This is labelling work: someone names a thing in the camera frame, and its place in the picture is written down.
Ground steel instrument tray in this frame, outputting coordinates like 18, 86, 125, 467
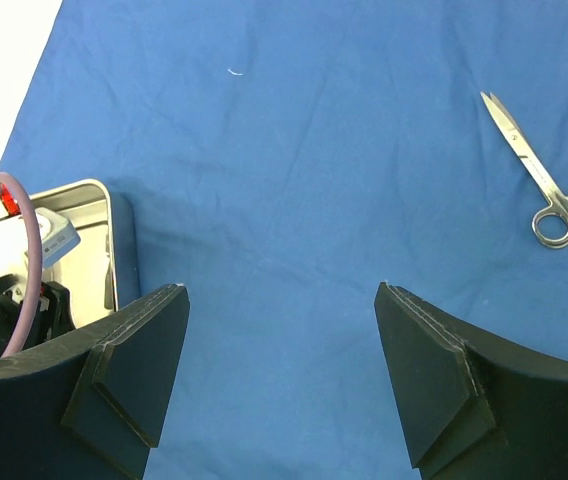
0, 179, 140, 328

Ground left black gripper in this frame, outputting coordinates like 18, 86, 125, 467
0, 274, 74, 357

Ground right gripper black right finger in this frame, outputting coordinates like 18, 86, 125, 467
374, 283, 568, 479

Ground steel forceps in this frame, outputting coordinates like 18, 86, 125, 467
480, 91, 568, 249

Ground blue surgical cloth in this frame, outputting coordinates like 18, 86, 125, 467
0, 1, 568, 479

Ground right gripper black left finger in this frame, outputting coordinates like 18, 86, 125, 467
0, 284, 190, 479

